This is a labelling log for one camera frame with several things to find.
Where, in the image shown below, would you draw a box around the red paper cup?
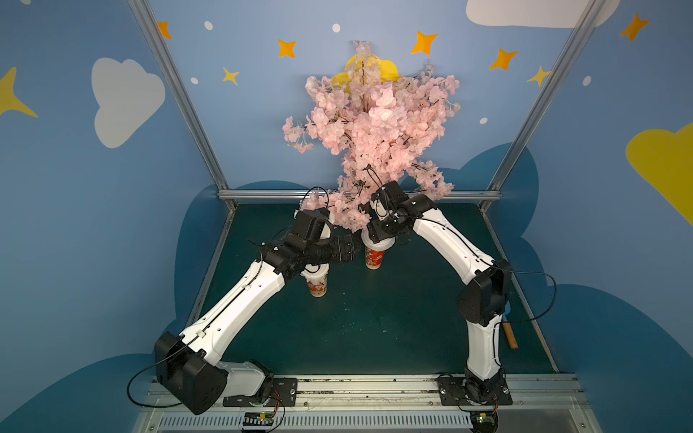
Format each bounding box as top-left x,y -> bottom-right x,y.
306,275 -> 328,298
366,248 -> 385,270

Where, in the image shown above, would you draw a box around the white cup lid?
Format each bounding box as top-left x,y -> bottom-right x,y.
361,227 -> 396,252
301,263 -> 330,280

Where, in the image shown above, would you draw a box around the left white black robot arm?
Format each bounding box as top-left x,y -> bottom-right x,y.
152,206 -> 363,415

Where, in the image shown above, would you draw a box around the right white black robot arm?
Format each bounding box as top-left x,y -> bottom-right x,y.
363,167 -> 519,402

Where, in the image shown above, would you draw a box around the pink cherry blossom tree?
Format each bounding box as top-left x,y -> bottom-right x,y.
283,41 -> 460,232

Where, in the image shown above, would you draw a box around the left circuit board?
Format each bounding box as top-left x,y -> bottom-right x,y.
241,411 -> 275,432

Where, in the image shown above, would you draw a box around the circuit board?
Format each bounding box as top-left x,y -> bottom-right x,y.
241,411 -> 275,432
469,411 -> 499,433

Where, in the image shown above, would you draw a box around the right circuit board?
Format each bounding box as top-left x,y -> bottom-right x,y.
469,411 -> 499,433

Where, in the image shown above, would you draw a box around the aluminium frame bars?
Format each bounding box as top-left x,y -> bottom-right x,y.
126,0 -> 607,213

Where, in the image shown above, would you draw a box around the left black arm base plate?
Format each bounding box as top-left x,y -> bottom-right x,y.
222,377 -> 298,408

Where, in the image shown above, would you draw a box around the blue fork wooden handle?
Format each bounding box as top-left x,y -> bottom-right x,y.
502,302 -> 519,350

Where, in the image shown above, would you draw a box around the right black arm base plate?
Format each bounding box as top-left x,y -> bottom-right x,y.
436,375 -> 514,407

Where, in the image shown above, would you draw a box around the aluminium front rail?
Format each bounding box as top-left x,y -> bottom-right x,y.
133,373 -> 601,432

